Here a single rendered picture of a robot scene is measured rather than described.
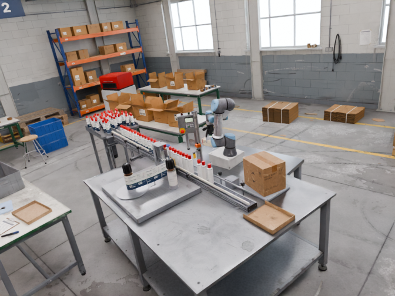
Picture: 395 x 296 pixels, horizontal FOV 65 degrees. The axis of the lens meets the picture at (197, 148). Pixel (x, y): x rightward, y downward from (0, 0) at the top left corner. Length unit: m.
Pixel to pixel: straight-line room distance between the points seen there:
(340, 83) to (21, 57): 8.33
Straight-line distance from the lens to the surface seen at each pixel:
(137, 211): 2.76
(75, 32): 10.01
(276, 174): 2.75
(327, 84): 8.12
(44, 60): 10.38
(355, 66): 7.85
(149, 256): 3.30
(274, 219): 2.53
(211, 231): 2.45
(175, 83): 7.65
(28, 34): 10.28
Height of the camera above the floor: 2.34
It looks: 23 degrees down
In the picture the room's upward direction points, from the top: 8 degrees counter-clockwise
